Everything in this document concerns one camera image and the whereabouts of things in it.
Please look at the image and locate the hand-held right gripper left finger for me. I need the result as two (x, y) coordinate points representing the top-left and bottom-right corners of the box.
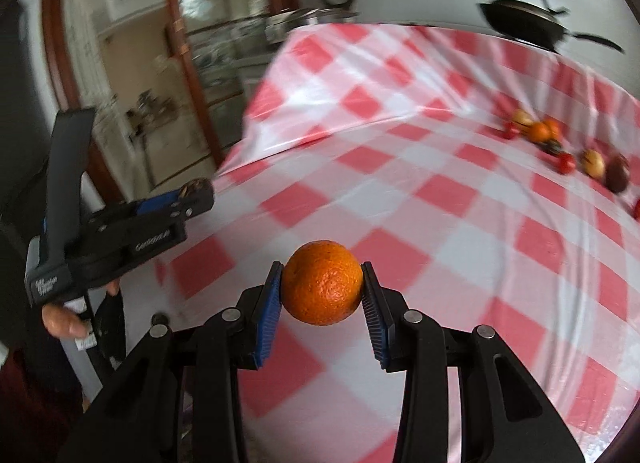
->
(57, 260), (286, 463)

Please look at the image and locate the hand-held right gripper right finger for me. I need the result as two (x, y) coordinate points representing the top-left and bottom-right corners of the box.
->
(361, 261), (586, 463)

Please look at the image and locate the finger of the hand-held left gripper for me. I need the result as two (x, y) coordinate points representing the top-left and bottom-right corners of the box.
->
(125, 178), (216, 225)

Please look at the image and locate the large orange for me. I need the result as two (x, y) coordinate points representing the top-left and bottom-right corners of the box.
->
(286, 240), (364, 326)

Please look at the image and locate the person's left hand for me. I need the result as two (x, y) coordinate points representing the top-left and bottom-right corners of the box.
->
(42, 280), (121, 339)

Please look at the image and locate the red white checkered tablecloth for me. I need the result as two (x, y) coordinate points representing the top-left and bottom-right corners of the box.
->
(80, 22), (640, 463)

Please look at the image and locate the dark red clothing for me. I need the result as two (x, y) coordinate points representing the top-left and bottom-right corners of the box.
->
(0, 348), (83, 463)

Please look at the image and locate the dark purple fruit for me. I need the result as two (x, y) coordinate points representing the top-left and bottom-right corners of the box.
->
(606, 154), (632, 194)

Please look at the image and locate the black wok with lid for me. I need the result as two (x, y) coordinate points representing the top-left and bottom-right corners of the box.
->
(477, 0), (626, 55)

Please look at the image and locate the wooden door frame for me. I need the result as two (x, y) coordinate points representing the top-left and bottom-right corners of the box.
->
(42, 0), (296, 206)

